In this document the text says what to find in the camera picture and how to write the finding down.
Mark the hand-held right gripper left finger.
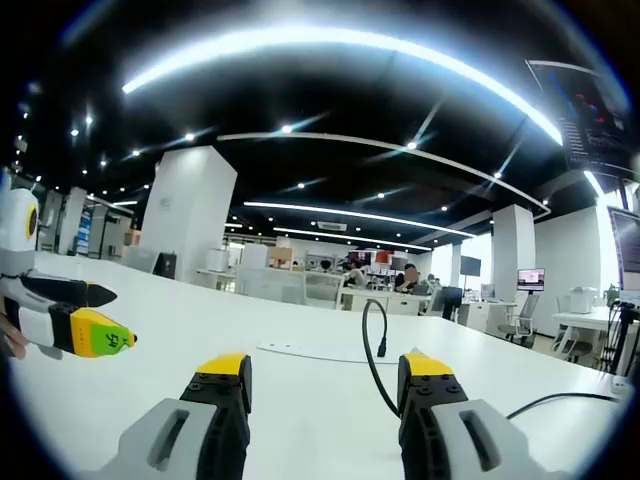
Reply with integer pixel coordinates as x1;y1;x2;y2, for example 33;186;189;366
89;352;254;480

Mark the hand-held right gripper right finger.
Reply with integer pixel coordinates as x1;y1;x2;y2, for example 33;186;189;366
397;349;566;480

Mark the black USB data cable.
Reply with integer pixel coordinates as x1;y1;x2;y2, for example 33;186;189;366
361;298;624;420

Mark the white USB port power strip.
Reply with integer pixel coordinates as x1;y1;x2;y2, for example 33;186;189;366
256;341;374;365

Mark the black panel behind desk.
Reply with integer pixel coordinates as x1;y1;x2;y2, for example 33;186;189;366
152;251;178;279

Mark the white desk desktop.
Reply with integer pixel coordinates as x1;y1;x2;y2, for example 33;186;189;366
7;249;637;480

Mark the small bright desktop monitor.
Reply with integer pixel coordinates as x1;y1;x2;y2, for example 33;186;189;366
516;267;546;294

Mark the person's left hand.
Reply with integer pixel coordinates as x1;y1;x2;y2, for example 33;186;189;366
0;310;27;359

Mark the grey mesh office chair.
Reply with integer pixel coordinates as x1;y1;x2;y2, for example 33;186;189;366
498;293;540;347

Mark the black office chair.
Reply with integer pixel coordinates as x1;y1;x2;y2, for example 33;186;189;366
440;286;464;322

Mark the large white pillar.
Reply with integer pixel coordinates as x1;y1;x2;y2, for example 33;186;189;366
135;144;239;284

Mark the narrow white pillar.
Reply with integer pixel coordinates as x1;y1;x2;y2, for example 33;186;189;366
490;203;537;304

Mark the dark monitor with text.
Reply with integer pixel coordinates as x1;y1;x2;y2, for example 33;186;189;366
607;206;640;292

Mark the large dark overhead monitor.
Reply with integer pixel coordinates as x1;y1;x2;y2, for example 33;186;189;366
524;58;632;177

